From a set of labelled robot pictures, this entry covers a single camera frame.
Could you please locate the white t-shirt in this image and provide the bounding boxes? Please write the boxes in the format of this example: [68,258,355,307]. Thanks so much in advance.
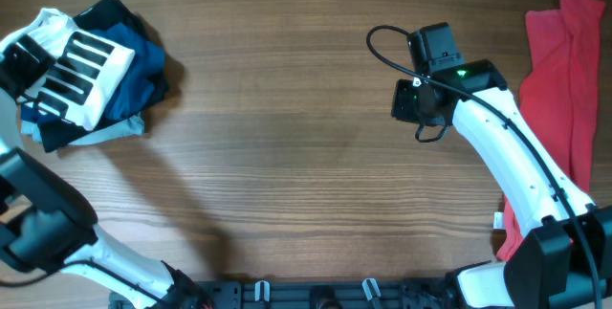
[1,9,135,131]

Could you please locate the red t-shirt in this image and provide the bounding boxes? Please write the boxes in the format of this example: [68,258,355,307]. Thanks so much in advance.
[492,0,607,262]

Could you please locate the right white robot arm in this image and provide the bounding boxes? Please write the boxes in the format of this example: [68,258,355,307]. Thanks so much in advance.
[391,60,611,308]

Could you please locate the black folded shirt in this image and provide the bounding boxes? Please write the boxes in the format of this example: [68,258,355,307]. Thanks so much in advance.
[37,0,169,153]

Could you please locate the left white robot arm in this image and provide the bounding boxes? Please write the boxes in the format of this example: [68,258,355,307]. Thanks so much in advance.
[1,35,214,308]

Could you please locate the blue folded shirt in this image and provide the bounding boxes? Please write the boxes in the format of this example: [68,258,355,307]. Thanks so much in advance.
[1,15,165,131]

